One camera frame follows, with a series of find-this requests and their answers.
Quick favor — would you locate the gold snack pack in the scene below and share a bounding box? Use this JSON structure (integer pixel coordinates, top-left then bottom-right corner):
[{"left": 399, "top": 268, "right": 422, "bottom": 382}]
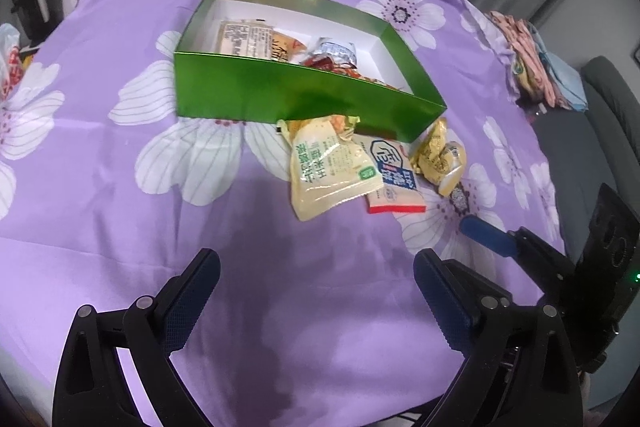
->
[{"left": 410, "top": 117, "right": 466, "bottom": 197}]

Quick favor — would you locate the white blue red snack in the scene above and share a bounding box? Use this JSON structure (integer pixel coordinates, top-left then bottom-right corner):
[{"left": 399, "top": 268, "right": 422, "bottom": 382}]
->
[{"left": 354, "top": 134, "right": 426, "bottom": 213}]

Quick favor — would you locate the green white rice snack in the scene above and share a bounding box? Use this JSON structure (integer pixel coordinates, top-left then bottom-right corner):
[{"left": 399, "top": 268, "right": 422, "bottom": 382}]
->
[{"left": 278, "top": 115, "right": 383, "bottom": 221}]

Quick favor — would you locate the silver white snack pouch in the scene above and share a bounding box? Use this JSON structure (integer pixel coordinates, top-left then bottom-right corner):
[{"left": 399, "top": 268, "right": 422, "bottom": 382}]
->
[{"left": 309, "top": 37, "right": 357, "bottom": 68}]

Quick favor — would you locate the orange cracker snack pack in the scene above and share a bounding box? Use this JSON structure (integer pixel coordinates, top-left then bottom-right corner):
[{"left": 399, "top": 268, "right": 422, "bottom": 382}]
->
[{"left": 270, "top": 30, "right": 307, "bottom": 63}]

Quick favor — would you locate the beige text label snack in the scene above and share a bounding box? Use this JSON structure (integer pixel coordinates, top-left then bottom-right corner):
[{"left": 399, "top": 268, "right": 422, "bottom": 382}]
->
[{"left": 215, "top": 20, "right": 273, "bottom": 60}]

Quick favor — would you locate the grey sofa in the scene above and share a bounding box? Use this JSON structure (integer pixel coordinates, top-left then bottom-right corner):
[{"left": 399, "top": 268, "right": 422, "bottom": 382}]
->
[{"left": 533, "top": 56, "right": 639, "bottom": 259}]

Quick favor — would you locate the folded pink cloth pile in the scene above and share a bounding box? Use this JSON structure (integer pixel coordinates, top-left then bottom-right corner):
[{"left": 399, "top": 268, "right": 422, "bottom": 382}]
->
[{"left": 488, "top": 11, "right": 588, "bottom": 113}]

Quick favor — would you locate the purple floral tablecloth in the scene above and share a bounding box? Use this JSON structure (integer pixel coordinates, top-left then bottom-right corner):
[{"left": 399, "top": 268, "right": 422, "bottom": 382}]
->
[{"left": 1, "top": 0, "right": 563, "bottom": 426}]

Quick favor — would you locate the colourful orange snack pack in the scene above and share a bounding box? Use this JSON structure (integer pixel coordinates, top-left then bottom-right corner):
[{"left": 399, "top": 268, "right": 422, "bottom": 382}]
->
[{"left": 302, "top": 56, "right": 383, "bottom": 84}]

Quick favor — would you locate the green cardboard box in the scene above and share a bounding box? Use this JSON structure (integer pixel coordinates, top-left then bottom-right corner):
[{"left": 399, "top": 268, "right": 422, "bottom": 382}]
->
[{"left": 174, "top": 0, "right": 446, "bottom": 142}]

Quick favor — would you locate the white red plastic bag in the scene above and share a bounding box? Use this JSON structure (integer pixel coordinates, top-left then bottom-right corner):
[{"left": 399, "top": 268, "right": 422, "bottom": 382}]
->
[{"left": 0, "top": 23, "right": 24, "bottom": 102}]

